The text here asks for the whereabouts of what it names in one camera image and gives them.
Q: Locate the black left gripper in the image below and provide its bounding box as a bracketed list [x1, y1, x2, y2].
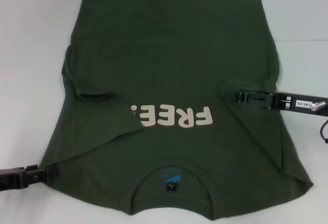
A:
[0, 165, 60, 192]

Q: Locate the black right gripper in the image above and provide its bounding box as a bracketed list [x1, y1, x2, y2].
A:
[225, 88, 328, 118]

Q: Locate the dark green FREE t-shirt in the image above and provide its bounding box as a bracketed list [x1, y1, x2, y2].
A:
[38, 0, 314, 207]

